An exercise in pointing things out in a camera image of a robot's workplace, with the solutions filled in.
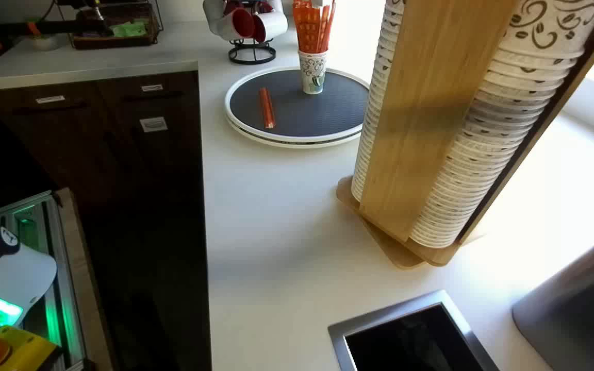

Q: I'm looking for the dark wooden cabinet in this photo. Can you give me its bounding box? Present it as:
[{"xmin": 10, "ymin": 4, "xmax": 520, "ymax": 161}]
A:
[{"xmin": 0, "ymin": 71, "xmax": 211, "ymax": 371}]

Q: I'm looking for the right stack of paper cups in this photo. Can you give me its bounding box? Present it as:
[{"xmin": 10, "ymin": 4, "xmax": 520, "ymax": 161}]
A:
[{"xmin": 411, "ymin": 0, "xmax": 594, "ymax": 249}]

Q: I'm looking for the bunch of orange packets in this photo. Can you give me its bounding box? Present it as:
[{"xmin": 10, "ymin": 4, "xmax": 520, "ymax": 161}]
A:
[{"xmin": 293, "ymin": 0, "xmax": 334, "ymax": 54}]

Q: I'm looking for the stack of paper cups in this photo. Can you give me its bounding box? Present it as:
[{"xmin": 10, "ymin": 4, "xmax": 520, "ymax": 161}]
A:
[
  {"xmin": 350, "ymin": 0, "xmax": 407, "ymax": 199},
  {"xmin": 411, "ymin": 0, "xmax": 594, "ymax": 249}
]

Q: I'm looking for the wooden cup dispenser stand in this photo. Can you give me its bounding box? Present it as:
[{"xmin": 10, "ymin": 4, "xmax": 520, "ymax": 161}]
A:
[{"xmin": 336, "ymin": 0, "xmax": 594, "ymax": 267}]

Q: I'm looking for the wooden tray with items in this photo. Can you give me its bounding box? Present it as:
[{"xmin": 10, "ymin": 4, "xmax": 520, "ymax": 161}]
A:
[{"xmin": 68, "ymin": 2, "xmax": 160, "ymax": 48}]

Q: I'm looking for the grey metal appliance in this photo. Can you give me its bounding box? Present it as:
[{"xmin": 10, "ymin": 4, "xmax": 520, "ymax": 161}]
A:
[{"xmin": 511, "ymin": 246, "xmax": 594, "ymax": 371}]

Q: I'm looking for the black wire mug stand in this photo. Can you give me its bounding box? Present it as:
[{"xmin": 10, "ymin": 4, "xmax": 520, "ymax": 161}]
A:
[{"xmin": 227, "ymin": 40, "xmax": 276, "ymax": 66}]

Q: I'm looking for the left stack of paper cups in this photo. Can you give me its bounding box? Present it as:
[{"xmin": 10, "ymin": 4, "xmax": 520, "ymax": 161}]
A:
[{"xmin": 350, "ymin": 0, "xmax": 407, "ymax": 199}]

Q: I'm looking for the yellow emergency stop box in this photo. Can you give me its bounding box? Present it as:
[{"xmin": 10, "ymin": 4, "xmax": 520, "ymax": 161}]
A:
[{"xmin": 0, "ymin": 326, "xmax": 59, "ymax": 371}]

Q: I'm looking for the patterned paper coffee cup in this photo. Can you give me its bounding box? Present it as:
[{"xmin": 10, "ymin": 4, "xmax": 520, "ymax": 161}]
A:
[{"xmin": 300, "ymin": 51, "xmax": 326, "ymax": 95}]

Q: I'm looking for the orange packet lying on tray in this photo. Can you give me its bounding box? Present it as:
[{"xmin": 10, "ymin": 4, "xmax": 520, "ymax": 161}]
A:
[{"xmin": 260, "ymin": 87, "xmax": 276, "ymax": 128}]

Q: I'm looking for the white red mug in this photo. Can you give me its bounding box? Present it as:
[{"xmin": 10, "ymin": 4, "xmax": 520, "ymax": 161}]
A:
[{"xmin": 203, "ymin": 0, "xmax": 288, "ymax": 42}]

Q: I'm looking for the round grey white tray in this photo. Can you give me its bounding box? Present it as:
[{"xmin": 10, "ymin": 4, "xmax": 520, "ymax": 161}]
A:
[{"xmin": 225, "ymin": 67, "xmax": 369, "ymax": 148}]

